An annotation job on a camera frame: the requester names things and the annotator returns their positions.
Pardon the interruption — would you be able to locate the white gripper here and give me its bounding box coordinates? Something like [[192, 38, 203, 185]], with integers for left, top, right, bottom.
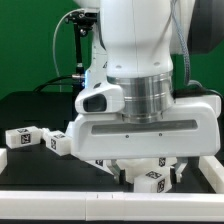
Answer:
[[66, 96, 221, 183]]

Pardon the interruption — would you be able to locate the white square tabletop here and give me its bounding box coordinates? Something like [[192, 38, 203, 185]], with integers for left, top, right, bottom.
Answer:
[[88, 157, 177, 177]]

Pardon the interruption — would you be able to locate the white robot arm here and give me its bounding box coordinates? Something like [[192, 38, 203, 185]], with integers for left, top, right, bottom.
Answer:
[[71, 0, 221, 181]]

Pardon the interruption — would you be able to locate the white right fence rail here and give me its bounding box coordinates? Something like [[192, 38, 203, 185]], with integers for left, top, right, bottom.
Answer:
[[199, 156, 224, 194]]

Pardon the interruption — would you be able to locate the white fence rail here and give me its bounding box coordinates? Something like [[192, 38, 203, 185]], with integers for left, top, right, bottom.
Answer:
[[0, 148, 7, 174], [199, 156, 224, 194], [0, 191, 224, 222]]

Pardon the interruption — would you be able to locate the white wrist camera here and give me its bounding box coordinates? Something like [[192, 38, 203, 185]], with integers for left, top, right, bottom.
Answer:
[[75, 84, 125, 114]]

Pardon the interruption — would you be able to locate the white front fence rail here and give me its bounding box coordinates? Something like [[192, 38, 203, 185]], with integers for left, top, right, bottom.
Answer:
[[0, 191, 224, 222]]

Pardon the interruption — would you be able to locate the black cable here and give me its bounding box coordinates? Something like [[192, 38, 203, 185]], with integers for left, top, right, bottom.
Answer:
[[32, 75, 84, 93]]

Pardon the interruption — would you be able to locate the white left fence rail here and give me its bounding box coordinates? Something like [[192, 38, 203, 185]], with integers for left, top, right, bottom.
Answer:
[[0, 148, 7, 174]]

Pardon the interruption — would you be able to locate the grey braided cable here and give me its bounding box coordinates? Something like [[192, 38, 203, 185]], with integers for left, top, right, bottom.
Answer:
[[170, 0, 224, 101]]

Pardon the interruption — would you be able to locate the white cable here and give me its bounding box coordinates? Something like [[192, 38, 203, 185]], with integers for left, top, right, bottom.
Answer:
[[52, 8, 84, 93]]

